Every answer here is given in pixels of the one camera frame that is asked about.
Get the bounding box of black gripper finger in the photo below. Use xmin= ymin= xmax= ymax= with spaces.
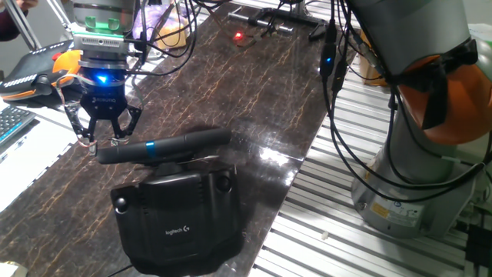
xmin=111 ymin=104 xmax=142 ymax=147
xmin=64 ymin=100 xmax=99 ymax=157

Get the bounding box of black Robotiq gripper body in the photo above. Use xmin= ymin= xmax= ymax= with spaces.
xmin=80 ymin=69 xmax=129 ymax=120

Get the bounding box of black racing steering wheel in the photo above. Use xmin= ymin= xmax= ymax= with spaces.
xmin=95 ymin=127 xmax=233 ymax=167

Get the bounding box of dark red sleeve forearm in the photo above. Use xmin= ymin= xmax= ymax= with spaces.
xmin=0 ymin=10 xmax=30 ymax=42

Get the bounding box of black Logitech wheel base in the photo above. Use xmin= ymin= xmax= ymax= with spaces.
xmin=110 ymin=163 xmax=244 ymax=277

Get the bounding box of bystander bare hand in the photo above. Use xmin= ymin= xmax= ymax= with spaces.
xmin=15 ymin=0 xmax=39 ymax=12

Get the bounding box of black computer keyboard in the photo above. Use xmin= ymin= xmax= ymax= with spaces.
xmin=0 ymin=105 xmax=38 ymax=147

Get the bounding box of orange black teach pendant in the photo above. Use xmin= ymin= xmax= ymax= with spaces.
xmin=0 ymin=40 xmax=84 ymax=102

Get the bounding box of purple plastic bag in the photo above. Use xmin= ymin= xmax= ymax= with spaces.
xmin=132 ymin=3 xmax=181 ymax=38

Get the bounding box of dark marble pattern mat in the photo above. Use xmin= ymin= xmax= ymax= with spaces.
xmin=0 ymin=2 xmax=357 ymax=277

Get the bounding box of small red LED board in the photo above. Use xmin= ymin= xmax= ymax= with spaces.
xmin=232 ymin=28 xmax=270 ymax=47

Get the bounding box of black silver bar clamp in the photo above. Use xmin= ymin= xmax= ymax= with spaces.
xmin=228 ymin=5 xmax=331 ymax=42

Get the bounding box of black plug box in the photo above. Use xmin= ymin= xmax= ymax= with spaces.
xmin=465 ymin=224 xmax=492 ymax=270

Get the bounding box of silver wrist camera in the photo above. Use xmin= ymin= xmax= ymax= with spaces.
xmin=72 ymin=33 xmax=130 ymax=53

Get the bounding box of green printed camera mount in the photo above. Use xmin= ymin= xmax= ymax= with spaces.
xmin=71 ymin=15 xmax=128 ymax=39

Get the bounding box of aluminium frame post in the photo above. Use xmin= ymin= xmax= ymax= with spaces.
xmin=2 ymin=0 xmax=42 ymax=51
xmin=45 ymin=0 xmax=76 ymax=32

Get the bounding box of thin black wheel base cable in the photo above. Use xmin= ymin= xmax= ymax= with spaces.
xmin=105 ymin=262 xmax=135 ymax=277

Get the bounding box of black inline cable adapter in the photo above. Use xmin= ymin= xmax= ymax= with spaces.
xmin=320 ymin=42 xmax=337 ymax=80

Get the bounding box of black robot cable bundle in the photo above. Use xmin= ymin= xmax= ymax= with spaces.
xmin=128 ymin=0 xmax=492 ymax=205

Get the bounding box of black cloth strap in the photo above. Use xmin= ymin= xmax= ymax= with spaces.
xmin=386 ymin=38 xmax=480 ymax=132

